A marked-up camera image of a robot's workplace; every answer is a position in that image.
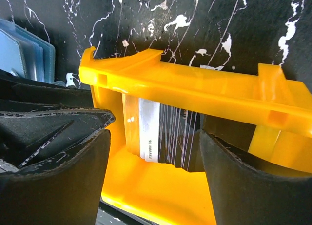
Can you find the small orange card bin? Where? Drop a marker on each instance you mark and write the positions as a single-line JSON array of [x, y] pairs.
[[265, 115]]

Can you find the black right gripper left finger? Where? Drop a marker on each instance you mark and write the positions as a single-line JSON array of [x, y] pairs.
[[61, 190]]

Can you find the stack of credit cards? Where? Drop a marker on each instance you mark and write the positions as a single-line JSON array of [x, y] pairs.
[[163, 134]]

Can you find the black marble pattern mat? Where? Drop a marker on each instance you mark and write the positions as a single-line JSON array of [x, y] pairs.
[[234, 35]]

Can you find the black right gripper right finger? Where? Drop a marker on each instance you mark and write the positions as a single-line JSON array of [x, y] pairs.
[[248, 190]]

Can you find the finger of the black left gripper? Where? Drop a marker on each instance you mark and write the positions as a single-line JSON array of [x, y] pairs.
[[30, 137], [23, 95]]

